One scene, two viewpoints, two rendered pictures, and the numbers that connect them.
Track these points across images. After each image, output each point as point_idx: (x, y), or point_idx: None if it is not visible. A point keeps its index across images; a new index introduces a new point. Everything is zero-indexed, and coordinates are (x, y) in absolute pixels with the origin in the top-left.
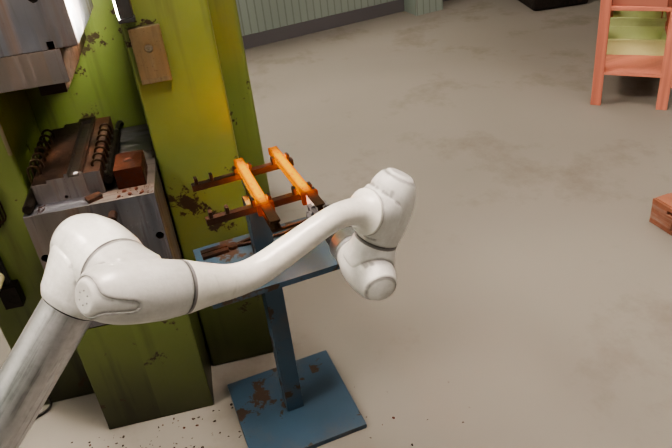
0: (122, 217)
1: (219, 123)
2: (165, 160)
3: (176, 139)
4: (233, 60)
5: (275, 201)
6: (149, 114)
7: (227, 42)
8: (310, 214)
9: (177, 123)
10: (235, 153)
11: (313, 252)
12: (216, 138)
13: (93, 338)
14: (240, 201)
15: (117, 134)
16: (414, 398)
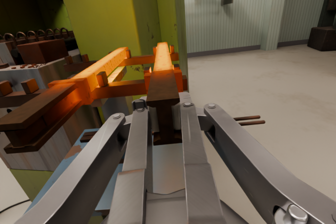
0: (17, 88)
1: (125, 23)
2: (85, 53)
3: (91, 34)
4: (167, 7)
5: (111, 87)
6: (68, 7)
7: None
8: (113, 127)
9: (91, 19)
10: (139, 54)
11: (182, 166)
12: (123, 38)
13: (24, 176)
14: None
15: (73, 38)
16: None
